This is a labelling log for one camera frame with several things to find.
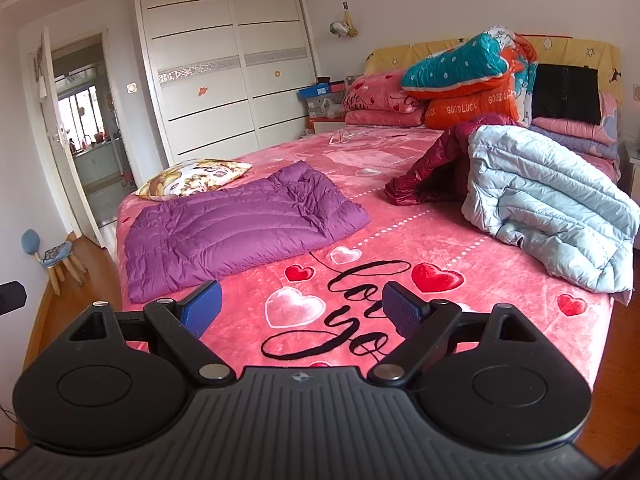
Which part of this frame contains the dark red down jacket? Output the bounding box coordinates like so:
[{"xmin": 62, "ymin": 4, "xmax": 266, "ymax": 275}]
[{"xmin": 384, "ymin": 114, "xmax": 521, "ymax": 207}]

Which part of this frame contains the light blue down jacket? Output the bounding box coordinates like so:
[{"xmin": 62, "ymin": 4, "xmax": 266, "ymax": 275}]
[{"xmin": 461, "ymin": 124, "xmax": 640, "ymax": 295}]

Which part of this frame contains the white door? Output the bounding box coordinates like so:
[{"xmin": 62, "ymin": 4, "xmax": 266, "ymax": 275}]
[{"xmin": 31, "ymin": 26, "xmax": 107, "ymax": 250}]

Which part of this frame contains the grey storage box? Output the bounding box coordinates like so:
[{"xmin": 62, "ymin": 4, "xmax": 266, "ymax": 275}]
[{"xmin": 305, "ymin": 96, "xmax": 346, "ymax": 117}]

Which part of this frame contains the orange quilt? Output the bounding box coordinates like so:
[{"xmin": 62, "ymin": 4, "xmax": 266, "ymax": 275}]
[{"xmin": 422, "ymin": 34, "xmax": 540, "ymax": 131}]

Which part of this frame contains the black cloth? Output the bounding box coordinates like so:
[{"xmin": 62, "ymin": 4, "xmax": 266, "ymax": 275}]
[{"xmin": 531, "ymin": 63, "xmax": 602, "ymax": 125}]

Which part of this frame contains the clothes hanger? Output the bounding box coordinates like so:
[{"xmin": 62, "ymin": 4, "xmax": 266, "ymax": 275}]
[{"xmin": 329, "ymin": 129, "xmax": 372, "ymax": 145}]

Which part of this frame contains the blue shoe box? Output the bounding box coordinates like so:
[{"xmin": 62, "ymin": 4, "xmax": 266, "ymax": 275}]
[{"xmin": 298, "ymin": 83, "xmax": 347, "ymax": 102}]

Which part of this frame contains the purple down jacket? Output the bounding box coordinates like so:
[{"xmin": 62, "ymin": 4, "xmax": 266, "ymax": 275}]
[{"xmin": 124, "ymin": 161, "xmax": 373, "ymax": 305}]

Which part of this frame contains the pink heart-print bed blanket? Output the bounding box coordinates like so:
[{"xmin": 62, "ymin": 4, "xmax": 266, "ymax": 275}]
[{"xmin": 115, "ymin": 127, "xmax": 615, "ymax": 403}]

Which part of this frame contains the pink and lavender blanket stack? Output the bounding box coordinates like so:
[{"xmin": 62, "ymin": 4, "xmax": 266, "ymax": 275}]
[{"xmin": 529, "ymin": 91, "xmax": 622, "ymax": 162}]

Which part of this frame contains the white wardrobe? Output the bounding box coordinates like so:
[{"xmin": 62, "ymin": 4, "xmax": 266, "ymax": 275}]
[{"xmin": 132, "ymin": 0, "xmax": 319, "ymax": 167}]

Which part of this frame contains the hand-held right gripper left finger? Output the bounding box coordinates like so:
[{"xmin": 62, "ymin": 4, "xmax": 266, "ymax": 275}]
[{"xmin": 67, "ymin": 280, "xmax": 237, "ymax": 389}]

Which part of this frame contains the white bedside table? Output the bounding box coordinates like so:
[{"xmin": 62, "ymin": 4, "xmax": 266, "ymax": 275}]
[{"xmin": 619, "ymin": 137, "xmax": 640, "ymax": 196}]

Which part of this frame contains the pink folded blanket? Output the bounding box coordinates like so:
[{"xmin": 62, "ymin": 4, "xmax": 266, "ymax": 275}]
[{"xmin": 342, "ymin": 71, "xmax": 432, "ymax": 128}]

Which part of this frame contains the wall lamp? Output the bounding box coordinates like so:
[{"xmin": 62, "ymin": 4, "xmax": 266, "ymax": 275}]
[{"xmin": 329, "ymin": 2, "xmax": 359, "ymax": 39}]

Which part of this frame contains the floral pillow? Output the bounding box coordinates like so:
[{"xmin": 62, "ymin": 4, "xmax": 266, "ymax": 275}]
[{"xmin": 134, "ymin": 158, "xmax": 254, "ymax": 199}]

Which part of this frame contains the small blue-backed wooden stool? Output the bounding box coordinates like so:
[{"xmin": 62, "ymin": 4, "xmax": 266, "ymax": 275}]
[{"xmin": 21, "ymin": 229, "xmax": 87, "ymax": 297}]

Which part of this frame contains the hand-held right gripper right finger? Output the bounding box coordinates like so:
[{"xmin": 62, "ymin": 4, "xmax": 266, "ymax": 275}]
[{"xmin": 367, "ymin": 281, "xmax": 539, "ymax": 389}]

